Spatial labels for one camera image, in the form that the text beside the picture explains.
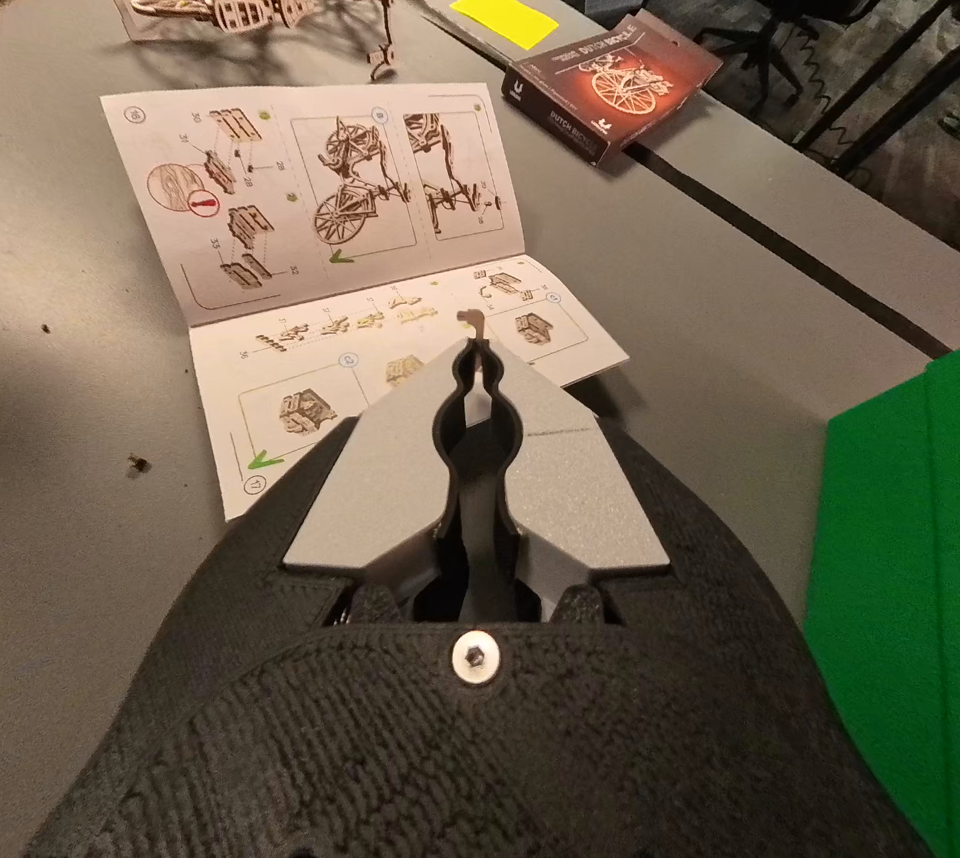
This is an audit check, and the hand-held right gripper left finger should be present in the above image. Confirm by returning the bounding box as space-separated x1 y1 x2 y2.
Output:
282 337 481 588

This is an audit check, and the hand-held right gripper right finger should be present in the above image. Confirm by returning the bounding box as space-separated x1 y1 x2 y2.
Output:
477 337 672 608

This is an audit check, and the dark red model kit box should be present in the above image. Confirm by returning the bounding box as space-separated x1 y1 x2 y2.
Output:
501 10 726 168

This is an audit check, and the green plastic bin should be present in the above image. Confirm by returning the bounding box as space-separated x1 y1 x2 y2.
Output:
802 348 960 858

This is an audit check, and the open instruction booklet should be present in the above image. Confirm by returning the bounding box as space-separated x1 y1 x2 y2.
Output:
99 81 631 523

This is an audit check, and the yellow sticky note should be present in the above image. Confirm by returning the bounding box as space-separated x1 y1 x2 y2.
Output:
448 0 561 54

